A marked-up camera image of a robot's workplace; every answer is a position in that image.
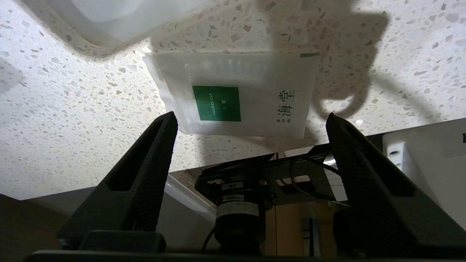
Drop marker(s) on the white ceramic sink basin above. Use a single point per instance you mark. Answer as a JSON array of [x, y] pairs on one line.
[[120, 18]]

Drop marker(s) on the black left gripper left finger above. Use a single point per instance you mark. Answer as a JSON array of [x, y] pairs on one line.
[[138, 189]]

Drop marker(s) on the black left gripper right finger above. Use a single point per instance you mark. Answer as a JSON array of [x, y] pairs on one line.
[[382, 203]]

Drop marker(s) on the wooden vanity cabinet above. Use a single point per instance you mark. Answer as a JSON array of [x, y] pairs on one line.
[[287, 225]]

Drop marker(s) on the white robot chassis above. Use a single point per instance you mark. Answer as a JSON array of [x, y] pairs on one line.
[[429, 156]]

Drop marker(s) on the square clear packet green label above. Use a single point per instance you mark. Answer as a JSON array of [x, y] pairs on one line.
[[251, 109]]

